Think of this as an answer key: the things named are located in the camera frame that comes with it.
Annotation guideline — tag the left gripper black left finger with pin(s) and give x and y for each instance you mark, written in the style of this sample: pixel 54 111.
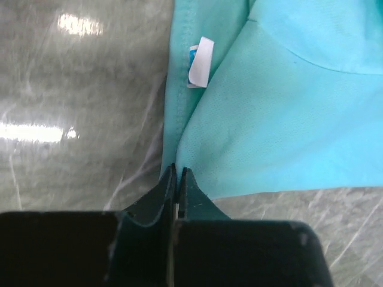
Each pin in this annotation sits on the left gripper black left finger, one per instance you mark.
pixel 128 247

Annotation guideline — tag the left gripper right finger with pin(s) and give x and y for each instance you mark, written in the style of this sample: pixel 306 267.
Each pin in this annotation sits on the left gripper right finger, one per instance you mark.
pixel 212 249

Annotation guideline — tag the teal t shirt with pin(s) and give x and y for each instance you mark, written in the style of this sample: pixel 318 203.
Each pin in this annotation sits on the teal t shirt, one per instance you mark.
pixel 266 96

